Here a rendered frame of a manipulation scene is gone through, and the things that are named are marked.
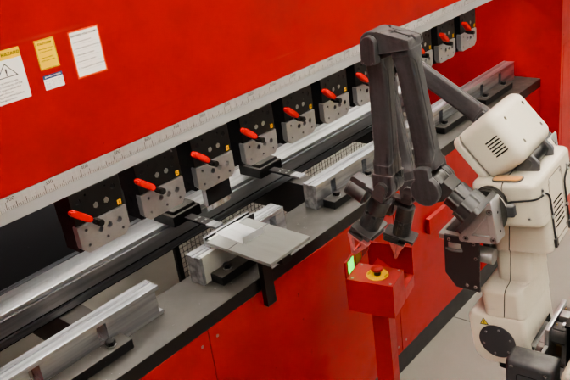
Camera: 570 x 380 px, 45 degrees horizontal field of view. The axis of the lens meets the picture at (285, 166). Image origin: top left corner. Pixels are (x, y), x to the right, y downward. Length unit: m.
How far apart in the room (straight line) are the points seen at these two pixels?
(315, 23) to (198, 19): 0.52
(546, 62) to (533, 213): 2.07
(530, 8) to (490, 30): 0.25
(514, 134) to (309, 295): 0.94
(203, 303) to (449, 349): 1.45
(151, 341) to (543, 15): 2.58
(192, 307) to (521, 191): 0.97
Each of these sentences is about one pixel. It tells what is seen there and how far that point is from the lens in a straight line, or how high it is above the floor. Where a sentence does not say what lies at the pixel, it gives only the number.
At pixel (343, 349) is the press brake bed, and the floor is 0.37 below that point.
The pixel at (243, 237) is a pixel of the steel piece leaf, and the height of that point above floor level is 1.02.
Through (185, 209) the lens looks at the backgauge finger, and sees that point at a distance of 2.28.
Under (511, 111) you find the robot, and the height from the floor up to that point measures 1.37.
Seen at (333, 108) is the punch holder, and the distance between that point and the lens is 2.44.
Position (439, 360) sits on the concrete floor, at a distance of 3.13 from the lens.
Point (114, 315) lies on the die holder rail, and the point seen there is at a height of 0.96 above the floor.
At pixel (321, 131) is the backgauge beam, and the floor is 0.98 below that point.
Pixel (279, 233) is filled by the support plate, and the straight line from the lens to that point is 2.08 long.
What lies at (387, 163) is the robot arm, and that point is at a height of 1.29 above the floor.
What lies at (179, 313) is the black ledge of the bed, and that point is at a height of 0.87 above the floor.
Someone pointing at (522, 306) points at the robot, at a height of 0.86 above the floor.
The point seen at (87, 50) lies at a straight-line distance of 1.72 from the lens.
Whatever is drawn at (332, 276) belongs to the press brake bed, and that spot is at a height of 0.69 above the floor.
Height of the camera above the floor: 1.98
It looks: 23 degrees down
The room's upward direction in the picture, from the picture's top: 8 degrees counter-clockwise
